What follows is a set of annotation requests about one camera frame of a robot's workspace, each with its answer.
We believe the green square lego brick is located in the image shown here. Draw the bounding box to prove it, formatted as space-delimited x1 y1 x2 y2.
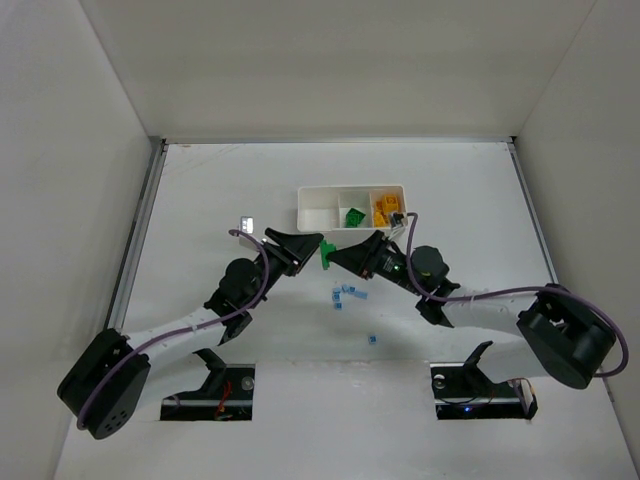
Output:
345 208 366 228

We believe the white three-compartment container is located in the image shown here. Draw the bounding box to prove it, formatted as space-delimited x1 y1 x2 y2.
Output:
297 184 406 233

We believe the yellow butterfly lego brick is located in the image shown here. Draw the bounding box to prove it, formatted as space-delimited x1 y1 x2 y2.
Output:
379 194 400 214

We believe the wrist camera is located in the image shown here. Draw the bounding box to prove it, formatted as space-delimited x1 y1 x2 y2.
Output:
238 216 255 250
387 211 408 241

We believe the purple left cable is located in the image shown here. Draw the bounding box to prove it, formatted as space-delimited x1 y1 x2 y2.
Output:
75 228 271 431

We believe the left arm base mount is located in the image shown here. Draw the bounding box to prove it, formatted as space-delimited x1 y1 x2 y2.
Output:
159 349 256 422

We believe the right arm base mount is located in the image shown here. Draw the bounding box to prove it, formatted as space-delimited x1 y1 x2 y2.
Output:
430 341 538 421

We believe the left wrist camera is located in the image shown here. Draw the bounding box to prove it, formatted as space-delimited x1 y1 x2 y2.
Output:
238 216 255 250

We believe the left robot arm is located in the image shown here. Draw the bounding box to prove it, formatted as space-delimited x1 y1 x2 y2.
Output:
57 228 324 440

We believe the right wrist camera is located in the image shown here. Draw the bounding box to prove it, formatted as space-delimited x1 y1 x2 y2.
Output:
387 211 408 241

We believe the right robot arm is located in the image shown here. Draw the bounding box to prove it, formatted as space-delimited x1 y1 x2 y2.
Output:
326 231 618 390

